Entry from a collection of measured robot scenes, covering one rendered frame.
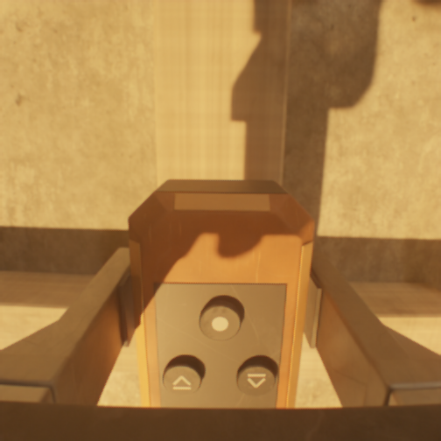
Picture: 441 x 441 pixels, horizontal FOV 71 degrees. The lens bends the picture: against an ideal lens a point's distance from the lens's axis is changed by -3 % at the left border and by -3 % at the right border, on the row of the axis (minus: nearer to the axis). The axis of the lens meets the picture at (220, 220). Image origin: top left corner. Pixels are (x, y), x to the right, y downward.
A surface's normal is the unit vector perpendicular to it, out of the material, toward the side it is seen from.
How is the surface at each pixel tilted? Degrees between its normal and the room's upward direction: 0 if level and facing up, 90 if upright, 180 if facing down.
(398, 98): 0
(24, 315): 0
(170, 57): 0
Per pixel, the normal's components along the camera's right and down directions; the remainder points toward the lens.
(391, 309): 0.04, -0.96
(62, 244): 0.00, 0.26
